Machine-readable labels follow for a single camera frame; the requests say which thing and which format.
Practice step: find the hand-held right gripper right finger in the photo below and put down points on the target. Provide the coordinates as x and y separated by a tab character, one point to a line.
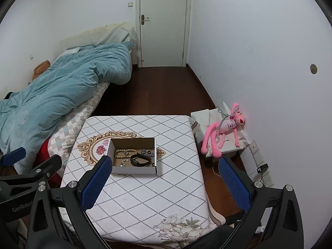
233	184

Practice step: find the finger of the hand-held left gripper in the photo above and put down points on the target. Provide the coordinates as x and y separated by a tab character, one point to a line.
39	171
14	155

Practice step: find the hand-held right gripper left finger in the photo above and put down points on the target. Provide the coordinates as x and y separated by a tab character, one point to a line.
96	184

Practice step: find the cardboard box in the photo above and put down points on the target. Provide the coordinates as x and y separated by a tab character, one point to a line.
134	170

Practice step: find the black wristband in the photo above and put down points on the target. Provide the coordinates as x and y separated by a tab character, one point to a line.
134	163

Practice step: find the red cloth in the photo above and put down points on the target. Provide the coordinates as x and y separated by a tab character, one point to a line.
45	155

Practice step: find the black charger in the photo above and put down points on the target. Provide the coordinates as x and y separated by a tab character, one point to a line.
262	167

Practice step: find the pink plush toy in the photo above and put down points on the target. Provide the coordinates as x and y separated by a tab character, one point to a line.
228	125

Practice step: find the checked bed sheet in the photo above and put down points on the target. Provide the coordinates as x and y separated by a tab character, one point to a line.
72	122

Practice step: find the diamond-pattern floral tablecloth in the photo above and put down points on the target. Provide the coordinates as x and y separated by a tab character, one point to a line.
155	194

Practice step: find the grey clothes hanger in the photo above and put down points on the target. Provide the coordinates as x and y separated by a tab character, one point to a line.
223	119

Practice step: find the teal duvet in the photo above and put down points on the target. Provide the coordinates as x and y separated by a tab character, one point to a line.
59	88

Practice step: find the brown plush toy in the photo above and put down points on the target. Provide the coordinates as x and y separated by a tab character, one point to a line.
41	68

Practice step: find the cream blanket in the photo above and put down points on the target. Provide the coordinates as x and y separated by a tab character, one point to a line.
103	35

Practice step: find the white door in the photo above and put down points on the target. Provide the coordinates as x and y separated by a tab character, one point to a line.
163	31

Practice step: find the white wall socket strip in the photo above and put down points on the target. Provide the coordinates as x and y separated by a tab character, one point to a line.
256	153

